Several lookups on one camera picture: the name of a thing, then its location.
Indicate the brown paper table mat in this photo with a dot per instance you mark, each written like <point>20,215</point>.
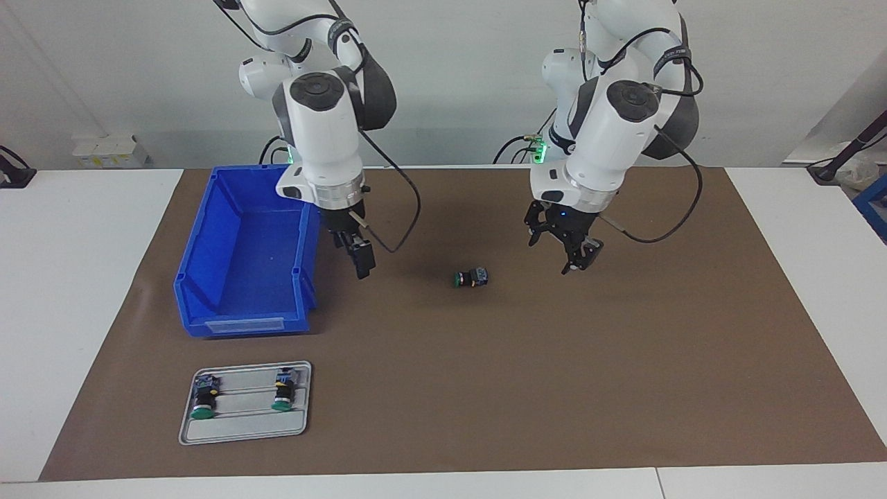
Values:
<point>443,402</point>

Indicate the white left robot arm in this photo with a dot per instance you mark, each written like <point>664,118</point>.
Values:
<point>617,132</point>

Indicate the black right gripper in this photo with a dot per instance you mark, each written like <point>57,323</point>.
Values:
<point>343,222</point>

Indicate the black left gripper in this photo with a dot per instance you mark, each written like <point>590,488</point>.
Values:
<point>568,220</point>

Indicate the clear plastic bag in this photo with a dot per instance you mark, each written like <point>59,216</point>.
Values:
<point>859,173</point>

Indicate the green push button switch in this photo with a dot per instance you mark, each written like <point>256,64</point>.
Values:
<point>204,400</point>
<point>472,277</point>
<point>283,391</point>

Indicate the blue plastic storage bin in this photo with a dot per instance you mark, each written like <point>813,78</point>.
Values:
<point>242,277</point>

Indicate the white power strip box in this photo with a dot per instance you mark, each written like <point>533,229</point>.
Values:
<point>104,151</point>

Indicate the black table clamp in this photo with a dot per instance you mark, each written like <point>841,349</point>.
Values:
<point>17,177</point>

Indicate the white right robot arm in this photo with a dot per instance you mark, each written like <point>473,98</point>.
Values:
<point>326,132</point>

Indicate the blue frame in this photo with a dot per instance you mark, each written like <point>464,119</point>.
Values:
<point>874,204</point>

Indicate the grey metal tray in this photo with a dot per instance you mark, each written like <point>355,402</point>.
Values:
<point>246,426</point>

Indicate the black slanted stand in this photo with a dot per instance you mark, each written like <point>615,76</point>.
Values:
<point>849,149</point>

